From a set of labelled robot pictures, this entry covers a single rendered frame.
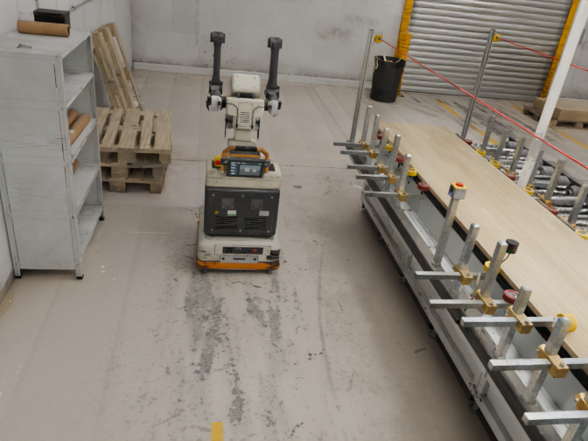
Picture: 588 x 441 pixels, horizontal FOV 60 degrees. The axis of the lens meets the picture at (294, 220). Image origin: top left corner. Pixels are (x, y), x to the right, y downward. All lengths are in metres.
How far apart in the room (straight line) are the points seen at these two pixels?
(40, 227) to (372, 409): 2.42
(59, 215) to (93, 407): 1.32
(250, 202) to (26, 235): 1.52
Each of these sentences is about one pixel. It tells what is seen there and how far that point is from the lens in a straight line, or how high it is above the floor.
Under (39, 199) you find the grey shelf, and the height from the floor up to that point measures 0.63.
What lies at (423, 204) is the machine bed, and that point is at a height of 0.73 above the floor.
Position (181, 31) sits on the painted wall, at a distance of 9.67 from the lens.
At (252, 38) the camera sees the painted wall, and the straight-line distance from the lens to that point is 9.69.
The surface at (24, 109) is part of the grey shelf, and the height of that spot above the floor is 1.22.
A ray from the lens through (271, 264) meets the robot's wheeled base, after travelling 3.92.
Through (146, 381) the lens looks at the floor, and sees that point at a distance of 3.15.
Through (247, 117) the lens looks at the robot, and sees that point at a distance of 3.84.
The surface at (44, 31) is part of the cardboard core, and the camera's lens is 3.88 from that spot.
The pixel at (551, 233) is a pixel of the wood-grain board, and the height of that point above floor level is 0.90.
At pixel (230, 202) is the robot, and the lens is 3.72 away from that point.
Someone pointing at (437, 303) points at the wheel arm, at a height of 0.86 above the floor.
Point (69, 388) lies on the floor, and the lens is 3.19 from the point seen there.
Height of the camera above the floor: 2.26
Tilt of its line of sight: 28 degrees down
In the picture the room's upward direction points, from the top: 7 degrees clockwise
